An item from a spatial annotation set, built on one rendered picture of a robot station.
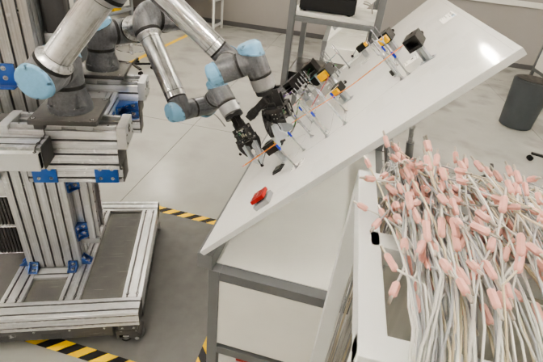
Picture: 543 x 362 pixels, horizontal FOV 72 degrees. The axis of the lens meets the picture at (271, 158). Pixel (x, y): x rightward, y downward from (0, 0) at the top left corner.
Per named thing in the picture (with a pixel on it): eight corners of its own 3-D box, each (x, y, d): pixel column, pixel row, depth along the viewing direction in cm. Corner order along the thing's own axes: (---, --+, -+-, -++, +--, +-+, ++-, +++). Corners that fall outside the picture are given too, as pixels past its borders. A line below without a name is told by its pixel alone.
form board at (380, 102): (279, 119, 223) (277, 117, 223) (438, -4, 175) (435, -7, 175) (204, 255, 123) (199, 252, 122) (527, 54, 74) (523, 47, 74)
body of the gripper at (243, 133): (238, 145, 135) (222, 116, 135) (240, 148, 143) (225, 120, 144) (257, 136, 135) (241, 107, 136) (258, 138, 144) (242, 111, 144)
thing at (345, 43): (310, 112, 463) (334, -38, 380) (317, 83, 564) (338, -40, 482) (369, 122, 454) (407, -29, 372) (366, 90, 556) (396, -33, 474)
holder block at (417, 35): (439, 44, 113) (423, 19, 111) (433, 60, 105) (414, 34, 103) (426, 52, 116) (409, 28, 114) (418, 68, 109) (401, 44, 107)
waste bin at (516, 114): (536, 136, 472) (561, 88, 441) (497, 127, 484) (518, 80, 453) (529, 123, 510) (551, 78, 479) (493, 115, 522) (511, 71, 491)
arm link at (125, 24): (103, 20, 179) (157, -4, 140) (133, 18, 188) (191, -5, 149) (110, 46, 182) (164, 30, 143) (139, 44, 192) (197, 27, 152)
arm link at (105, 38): (82, 44, 175) (77, 14, 168) (111, 42, 184) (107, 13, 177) (93, 51, 168) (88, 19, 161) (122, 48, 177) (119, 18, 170)
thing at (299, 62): (284, 81, 222) (286, 70, 219) (295, 65, 253) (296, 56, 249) (340, 90, 217) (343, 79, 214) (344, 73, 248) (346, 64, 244)
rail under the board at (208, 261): (196, 267, 126) (196, 252, 123) (275, 127, 227) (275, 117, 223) (212, 271, 125) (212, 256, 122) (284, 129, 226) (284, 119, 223)
